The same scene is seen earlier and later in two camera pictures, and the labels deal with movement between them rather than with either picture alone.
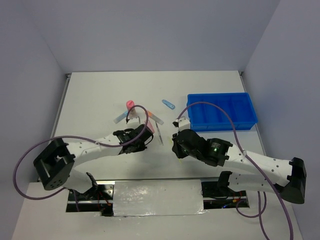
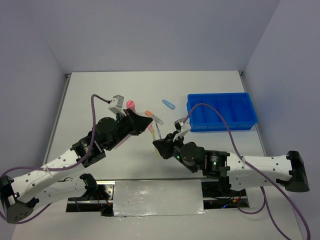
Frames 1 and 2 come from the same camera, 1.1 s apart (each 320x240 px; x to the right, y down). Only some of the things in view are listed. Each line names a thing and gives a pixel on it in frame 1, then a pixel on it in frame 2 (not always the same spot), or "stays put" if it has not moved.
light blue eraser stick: (168, 104) stays put
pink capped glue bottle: (133, 113) stays put
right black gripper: (176, 148) to (164, 145)
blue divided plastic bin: (205, 117) stays put
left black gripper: (142, 147) to (138, 124)
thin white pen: (159, 133) stays put
